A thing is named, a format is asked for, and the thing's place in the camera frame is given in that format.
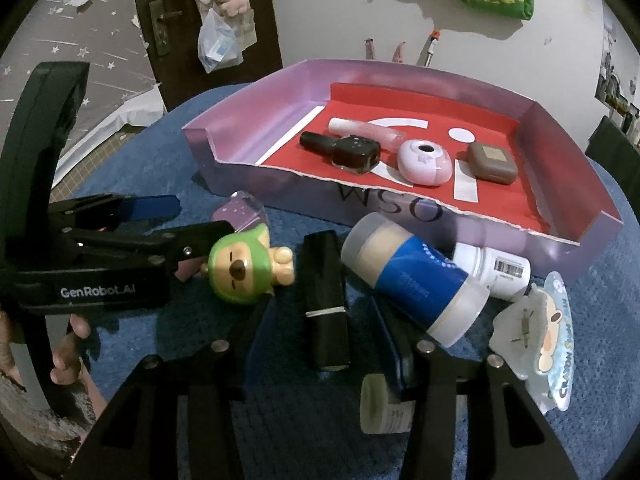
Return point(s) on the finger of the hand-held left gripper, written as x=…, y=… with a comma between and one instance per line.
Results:
x=150, y=207
x=200, y=240

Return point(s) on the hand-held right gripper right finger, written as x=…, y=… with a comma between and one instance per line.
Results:
x=397, y=360

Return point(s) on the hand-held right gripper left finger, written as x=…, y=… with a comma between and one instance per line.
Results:
x=200, y=375

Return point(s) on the small white jar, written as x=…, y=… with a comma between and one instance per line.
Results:
x=380, y=407

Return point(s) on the green bear figurine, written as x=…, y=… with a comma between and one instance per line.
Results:
x=245, y=270

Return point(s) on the purple box with red lining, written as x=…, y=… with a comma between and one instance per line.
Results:
x=250, y=110

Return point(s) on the black nail polish bottle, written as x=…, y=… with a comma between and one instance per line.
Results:
x=350, y=152

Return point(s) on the pink bottle with white cap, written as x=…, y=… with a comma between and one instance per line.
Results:
x=360, y=127

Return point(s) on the pink round case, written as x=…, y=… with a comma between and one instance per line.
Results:
x=425, y=162

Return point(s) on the brown compact case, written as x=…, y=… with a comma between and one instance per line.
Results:
x=492, y=162

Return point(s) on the person's left hand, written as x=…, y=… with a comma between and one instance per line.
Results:
x=70, y=332

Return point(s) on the pink tube with purple cap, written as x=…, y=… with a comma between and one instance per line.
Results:
x=240, y=210

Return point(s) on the blue label bottle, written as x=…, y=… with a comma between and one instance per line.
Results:
x=410, y=270

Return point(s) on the black lipstick tube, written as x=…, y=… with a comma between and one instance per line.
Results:
x=325, y=300

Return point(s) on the white bottle with barcode label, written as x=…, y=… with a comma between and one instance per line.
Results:
x=495, y=270

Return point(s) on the packaged cartoon hair clip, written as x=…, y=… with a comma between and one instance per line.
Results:
x=540, y=330

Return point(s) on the clear plastic bag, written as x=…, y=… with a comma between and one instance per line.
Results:
x=217, y=45

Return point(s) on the dark wooden door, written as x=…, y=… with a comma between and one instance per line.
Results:
x=265, y=20

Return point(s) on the white pen with orange tip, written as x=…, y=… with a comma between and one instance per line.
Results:
x=431, y=46

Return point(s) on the wall photos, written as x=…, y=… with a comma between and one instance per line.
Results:
x=617, y=85

